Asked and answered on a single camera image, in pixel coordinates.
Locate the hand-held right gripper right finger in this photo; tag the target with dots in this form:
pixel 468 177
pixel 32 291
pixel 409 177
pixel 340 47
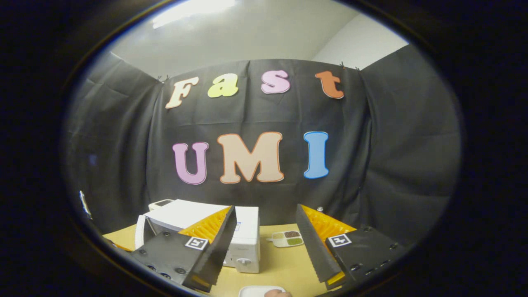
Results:
pixel 315 251

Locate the small white toaster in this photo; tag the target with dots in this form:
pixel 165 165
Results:
pixel 161 203

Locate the white microwave oven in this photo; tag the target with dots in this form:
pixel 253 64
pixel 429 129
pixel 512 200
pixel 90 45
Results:
pixel 247 231

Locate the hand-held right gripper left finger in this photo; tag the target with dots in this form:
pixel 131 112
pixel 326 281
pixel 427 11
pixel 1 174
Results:
pixel 214 251

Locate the black backdrop cloth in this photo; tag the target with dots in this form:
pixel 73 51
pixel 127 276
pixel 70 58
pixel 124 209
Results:
pixel 392 144

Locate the white divided food plate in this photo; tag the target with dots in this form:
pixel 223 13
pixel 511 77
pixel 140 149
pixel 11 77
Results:
pixel 287 239

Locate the white plate with fried egg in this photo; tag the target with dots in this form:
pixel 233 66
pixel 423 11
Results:
pixel 251 292

